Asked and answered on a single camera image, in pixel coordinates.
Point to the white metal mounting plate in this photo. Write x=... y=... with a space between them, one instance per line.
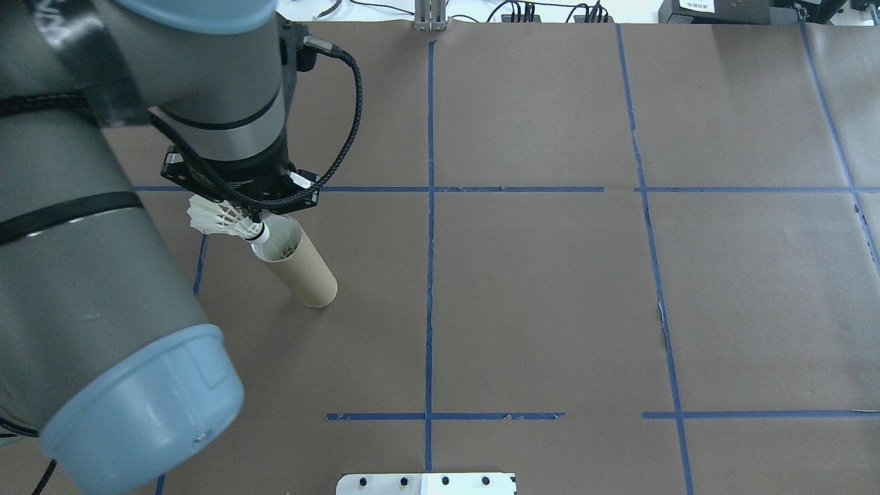
x=385 y=485

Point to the black monitor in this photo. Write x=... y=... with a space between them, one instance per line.
x=818 y=7

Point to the white side desk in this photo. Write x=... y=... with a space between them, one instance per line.
x=632 y=10

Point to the dark box with white label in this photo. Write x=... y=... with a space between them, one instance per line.
x=742 y=10

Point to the white feather shuttlecock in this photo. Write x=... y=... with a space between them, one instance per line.
x=220 y=220
x=285 y=247

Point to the aluminium profile post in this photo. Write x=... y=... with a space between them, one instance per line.
x=430 y=17

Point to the brown cardboard shuttlecock tube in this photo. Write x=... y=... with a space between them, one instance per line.
x=309 y=278

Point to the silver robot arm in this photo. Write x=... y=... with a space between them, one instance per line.
x=82 y=240

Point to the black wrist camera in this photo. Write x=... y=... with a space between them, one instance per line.
x=297 y=48

